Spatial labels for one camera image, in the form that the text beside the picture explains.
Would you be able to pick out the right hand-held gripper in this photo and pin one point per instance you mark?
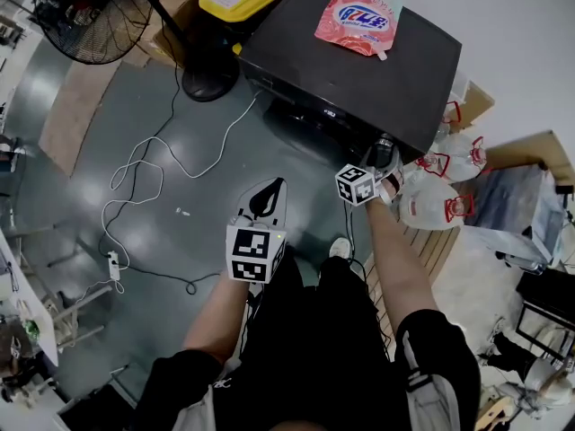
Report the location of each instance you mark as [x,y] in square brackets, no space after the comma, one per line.
[357,184]

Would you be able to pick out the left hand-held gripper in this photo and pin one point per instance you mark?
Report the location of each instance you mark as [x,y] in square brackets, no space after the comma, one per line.
[251,254]

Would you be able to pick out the shiny metal part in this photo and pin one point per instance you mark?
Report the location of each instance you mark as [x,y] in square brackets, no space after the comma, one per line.
[385,143]

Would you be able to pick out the black washing machine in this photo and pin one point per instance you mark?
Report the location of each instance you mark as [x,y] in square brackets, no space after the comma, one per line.
[359,83]

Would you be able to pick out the person's right forearm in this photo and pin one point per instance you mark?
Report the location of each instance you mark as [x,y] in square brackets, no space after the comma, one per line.
[400,263]

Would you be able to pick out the person's left forearm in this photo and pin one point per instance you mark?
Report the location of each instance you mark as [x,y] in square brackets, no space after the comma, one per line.
[215,317]

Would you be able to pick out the person's right hand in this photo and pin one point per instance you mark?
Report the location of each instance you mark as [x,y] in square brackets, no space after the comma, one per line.
[391,190]

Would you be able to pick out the small white scrap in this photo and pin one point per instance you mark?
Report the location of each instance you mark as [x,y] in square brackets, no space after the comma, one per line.
[182,212]

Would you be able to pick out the person's right white shoe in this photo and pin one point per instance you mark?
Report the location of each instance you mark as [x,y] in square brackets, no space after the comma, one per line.
[340,246]

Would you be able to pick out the wooden slat board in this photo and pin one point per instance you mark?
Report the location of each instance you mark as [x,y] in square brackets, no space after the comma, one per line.
[424,254]

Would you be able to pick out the small open cardboard box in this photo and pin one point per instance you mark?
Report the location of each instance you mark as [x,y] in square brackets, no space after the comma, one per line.
[476,99]

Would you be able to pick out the pink detergent pouch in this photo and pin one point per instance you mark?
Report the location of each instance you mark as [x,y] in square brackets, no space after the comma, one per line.
[359,20]

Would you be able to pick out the plastic covered bin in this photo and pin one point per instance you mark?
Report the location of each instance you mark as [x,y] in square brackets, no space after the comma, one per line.
[516,209]

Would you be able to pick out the black standing fan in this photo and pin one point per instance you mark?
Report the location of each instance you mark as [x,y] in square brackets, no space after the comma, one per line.
[210,76]

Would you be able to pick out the large brown cardboard panel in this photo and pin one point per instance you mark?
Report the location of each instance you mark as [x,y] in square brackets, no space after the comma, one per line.
[530,148]

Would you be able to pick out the person's black clothing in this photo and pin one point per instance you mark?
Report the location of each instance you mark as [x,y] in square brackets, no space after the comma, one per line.
[314,353]

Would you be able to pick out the white power strip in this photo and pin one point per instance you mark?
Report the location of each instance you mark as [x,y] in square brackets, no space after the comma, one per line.
[114,265]

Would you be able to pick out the large brown cardboard box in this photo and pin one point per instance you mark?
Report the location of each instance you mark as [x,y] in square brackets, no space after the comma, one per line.
[177,38]

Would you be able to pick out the flat cardboard floor sheet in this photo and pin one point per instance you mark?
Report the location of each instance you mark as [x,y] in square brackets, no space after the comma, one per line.
[76,115]

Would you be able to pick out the black cabinet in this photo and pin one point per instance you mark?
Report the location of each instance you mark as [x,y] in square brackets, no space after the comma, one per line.
[548,294]

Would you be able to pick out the white table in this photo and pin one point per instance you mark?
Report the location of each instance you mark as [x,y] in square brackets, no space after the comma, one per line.
[27,294]

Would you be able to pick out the grey metal frame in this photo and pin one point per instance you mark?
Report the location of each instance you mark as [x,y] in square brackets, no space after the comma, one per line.
[76,312]

